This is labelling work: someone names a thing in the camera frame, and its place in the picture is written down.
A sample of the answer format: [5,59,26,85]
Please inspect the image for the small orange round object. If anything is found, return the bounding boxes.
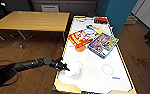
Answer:
[74,44,86,53]

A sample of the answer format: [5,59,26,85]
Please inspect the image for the orange board game box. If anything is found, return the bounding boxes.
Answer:
[67,29,94,48]

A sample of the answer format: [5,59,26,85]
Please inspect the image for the white air hockey table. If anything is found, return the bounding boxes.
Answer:
[52,14,138,94]

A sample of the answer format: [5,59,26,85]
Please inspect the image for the blue yellow board game box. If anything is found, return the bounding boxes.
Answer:
[81,25,107,40]

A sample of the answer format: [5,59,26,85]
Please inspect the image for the purple board game box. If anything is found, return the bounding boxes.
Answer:
[87,32,120,59]

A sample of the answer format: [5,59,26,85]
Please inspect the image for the clear plastic bowl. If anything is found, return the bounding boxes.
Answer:
[101,63,116,75]

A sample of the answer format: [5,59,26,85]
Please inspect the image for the large light wooden table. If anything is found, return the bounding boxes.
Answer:
[0,10,71,49]

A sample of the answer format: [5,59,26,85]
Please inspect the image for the light grey cushion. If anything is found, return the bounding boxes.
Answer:
[40,4,60,14]

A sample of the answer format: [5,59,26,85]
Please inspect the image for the red black box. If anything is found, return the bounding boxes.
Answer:
[93,16,109,24]

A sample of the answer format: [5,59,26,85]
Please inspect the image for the cardboard box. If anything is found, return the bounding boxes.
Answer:
[125,15,138,26]

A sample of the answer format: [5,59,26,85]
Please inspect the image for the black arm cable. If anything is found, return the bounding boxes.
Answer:
[0,59,21,88]

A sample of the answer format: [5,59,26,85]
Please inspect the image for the black floor cables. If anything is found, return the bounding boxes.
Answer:
[130,54,150,73]

